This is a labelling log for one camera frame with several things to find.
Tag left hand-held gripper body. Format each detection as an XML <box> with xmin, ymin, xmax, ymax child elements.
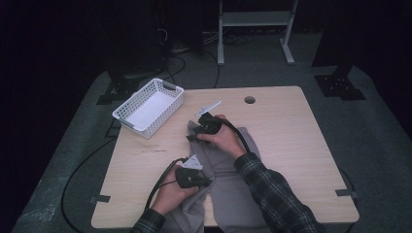
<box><xmin>174</xmin><ymin>154</ymin><xmax>212</xmax><ymax>189</ymax></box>

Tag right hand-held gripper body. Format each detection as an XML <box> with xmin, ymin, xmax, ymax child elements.
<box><xmin>193</xmin><ymin>100</ymin><xmax>224</xmax><ymax>135</ymax></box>

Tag grey pants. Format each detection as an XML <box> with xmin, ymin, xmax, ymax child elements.
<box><xmin>159</xmin><ymin>119</ymin><xmax>273</xmax><ymax>233</ymax></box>

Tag white perforated plastic basket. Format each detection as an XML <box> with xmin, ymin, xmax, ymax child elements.
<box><xmin>111</xmin><ymin>78</ymin><xmax>185</xmax><ymax>140</ymax></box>

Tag person's right hand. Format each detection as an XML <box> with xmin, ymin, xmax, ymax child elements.
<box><xmin>197</xmin><ymin>114</ymin><xmax>247</xmax><ymax>160</ymax></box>

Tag person's left hand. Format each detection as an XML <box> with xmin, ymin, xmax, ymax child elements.
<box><xmin>151</xmin><ymin>167</ymin><xmax>199</xmax><ymax>216</ymax></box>

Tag black stand base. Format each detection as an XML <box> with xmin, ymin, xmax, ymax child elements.
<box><xmin>96</xmin><ymin>64</ymin><xmax>169</xmax><ymax>105</ymax></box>
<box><xmin>314</xmin><ymin>62</ymin><xmax>367</xmax><ymax>101</ymax></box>

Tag black tape square outline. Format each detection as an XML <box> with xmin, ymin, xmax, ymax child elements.
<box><xmin>105</xmin><ymin>117</ymin><xmax>124</xmax><ymax>139</ymax></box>

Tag grey tape strip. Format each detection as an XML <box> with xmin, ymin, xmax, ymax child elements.
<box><xmin>334</xmin><ymin>188</ymin><xmax>359</xmax><ymax>198</ymax></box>
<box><xmin>88</xmin><ymin>194</ymin><xmax>112</xmax><ymax>204</ymax></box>

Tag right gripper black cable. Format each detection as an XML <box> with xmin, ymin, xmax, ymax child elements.
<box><xmin>220</xmin><ymin>117</ymin><xmax>252</xmax><ymax>153</ymax></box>

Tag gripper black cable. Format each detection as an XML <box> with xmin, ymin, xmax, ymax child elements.
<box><xmin>145</xmin><ymin>157</ymin><xmax>189</xmax><ymax>210</ymax></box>
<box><xmin>220</xmin><ymin>117</ymin><xmax>252</xmax><ymax>153</ymax></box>

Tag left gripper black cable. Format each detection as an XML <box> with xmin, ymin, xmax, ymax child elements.
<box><xmin>145</xmin><ymin>157</ymin><xmax>189</xmax><ymax>210</ymax></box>

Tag thin black floor cable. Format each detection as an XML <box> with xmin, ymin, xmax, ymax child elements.
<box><xmin>203</xmin><ymin>48</ymin><xmax>222</xmax><ymax>89</ymax></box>

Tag looped black floor cable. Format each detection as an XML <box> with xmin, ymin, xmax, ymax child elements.
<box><xmin>152</xmin><ymin>54</ymin><xmax>188</xmax><ymax>86</ymax></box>

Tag white metal stand frame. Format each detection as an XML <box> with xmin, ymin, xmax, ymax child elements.
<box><xmin>217</xmin><ymin>0</ymin><xmax>299</xmax><ymax>67</ymax></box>

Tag long black floor cable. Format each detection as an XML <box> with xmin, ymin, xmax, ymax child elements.
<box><xmin>60</xmin><ymin>137</ymin><xmax>118</xmax><ymax>233</ymax></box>

